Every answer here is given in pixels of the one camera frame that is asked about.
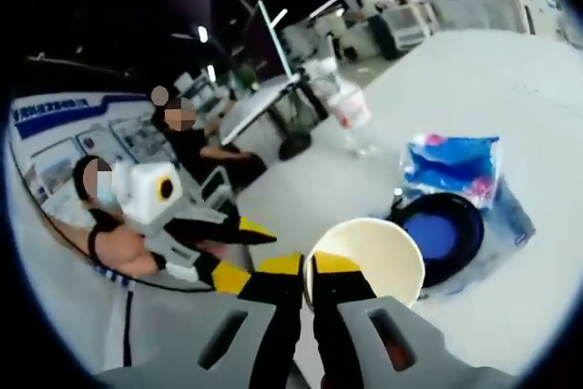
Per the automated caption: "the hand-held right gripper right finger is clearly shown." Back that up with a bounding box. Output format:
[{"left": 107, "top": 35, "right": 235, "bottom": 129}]
[{"left": 311, "top": 249, "right": 451, "bottom": 389}]

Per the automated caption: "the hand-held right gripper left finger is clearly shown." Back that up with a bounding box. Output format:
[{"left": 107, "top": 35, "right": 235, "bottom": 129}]
[{"left": 149, "top": 251, "right": 305, "bottom": 389}]

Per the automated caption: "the white paper cup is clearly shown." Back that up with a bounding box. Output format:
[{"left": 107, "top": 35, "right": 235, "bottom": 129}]
[{"left": 302, "top": 218, "right": 428, "bottom": 313}]

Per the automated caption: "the blue bowl with black rim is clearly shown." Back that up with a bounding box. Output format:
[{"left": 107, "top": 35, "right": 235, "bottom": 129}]
[{"left": 389, "top": 192, "right": 485, "bottom": 289}]

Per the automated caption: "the clear plastic bottle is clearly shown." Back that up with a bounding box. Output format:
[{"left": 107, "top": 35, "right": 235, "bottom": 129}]
[{"left": 317, "top": 55, "right": 377, "bottom": 157}]

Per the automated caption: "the blue tissue pack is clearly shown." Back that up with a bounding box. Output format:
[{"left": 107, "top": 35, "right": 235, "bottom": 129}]
[{"left": 399, "top": 132, "right": 502, "bottom": 211}]

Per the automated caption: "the clear plastic bag blue print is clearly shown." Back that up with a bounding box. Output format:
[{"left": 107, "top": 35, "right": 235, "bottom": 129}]
[{"left": 394, "top": 177, "right": 537, "bottom": 295}]

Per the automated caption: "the person's left hand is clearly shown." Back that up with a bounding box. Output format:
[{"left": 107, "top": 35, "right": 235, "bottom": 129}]
[{"left": 99, "top": 226, "right": 159, "bottom": 280}]

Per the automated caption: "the black round base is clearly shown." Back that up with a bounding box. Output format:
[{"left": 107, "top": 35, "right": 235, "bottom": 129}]
[{"left": 276, "top": 130, "right": 314, "bottom": 161}]

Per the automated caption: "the grey side table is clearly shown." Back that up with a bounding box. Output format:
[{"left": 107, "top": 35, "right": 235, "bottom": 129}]
[{"left": 220, "top": 73, "right": 305, "bottom": 145}]

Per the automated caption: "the person's grey shirt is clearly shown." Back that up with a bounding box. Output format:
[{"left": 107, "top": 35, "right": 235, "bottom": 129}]
[{"left": 11, "top": 206, "right": 256, "bottom": 389}]

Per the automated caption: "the dark monitor with teal edge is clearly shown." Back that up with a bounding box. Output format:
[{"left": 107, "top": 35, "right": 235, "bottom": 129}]
[{"left": 244, "top": 0, "right": 298, "bottom": 86}]

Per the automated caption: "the white table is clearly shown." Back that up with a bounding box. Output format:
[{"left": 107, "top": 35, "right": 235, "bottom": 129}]
[{"left": 227, "top": 27, "right": 576, "bottom": 384}]

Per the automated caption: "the white slatted rack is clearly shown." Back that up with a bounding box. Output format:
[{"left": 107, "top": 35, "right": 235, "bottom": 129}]
[{"left": 384, "top": 5, "right": 433, "bottom": 52}]

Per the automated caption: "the white office partition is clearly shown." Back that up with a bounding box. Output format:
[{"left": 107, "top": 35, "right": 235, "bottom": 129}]
[{"left": 431, "top": 0, "right": 525, "bottom": 36}]

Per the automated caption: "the black wrist strap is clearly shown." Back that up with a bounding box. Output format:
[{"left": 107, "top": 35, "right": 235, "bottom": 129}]
[{"left": 87, "top": 208, "right": 123, "bottom": 250}]

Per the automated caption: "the black cable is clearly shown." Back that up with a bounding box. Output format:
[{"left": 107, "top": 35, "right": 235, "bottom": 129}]
[{"left": 129, "top": 275, "right": 216, "bottom": 293}]

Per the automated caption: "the blue and white wall poster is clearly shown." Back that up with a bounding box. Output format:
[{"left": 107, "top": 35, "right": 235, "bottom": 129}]
[{"left": 7, "top": 91, "right": 159, "bottom": 210}]

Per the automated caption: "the black lanyard strap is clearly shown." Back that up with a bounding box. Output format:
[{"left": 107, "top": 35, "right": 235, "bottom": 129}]
[{"left": 119, "top": 291, "right": 137, "bottom": 368}]

